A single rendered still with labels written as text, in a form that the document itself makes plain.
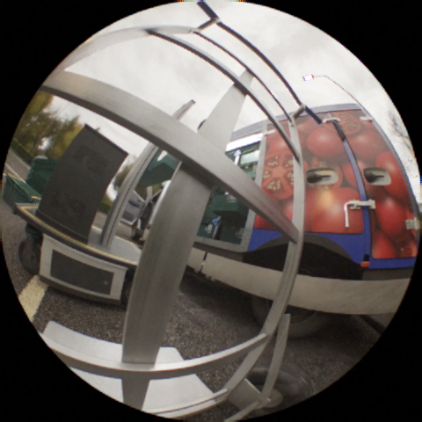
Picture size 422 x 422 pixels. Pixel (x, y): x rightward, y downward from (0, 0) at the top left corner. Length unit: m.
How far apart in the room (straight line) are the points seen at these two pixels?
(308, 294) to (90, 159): 1.40
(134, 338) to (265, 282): 0.90
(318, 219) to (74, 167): 1.43
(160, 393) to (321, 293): 0.90
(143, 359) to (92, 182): 0.70
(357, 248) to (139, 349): 1.02
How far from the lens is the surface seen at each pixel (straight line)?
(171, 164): 0.82
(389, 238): 1.12
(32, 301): 0.79
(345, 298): 0.98
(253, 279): 1.01
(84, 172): 0.75
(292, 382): 0.44
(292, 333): 1.13
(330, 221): 0.99
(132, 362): 0.19
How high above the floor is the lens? 0.52
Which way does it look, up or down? 17 degrees up
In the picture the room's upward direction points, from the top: 18 degrees clockwise
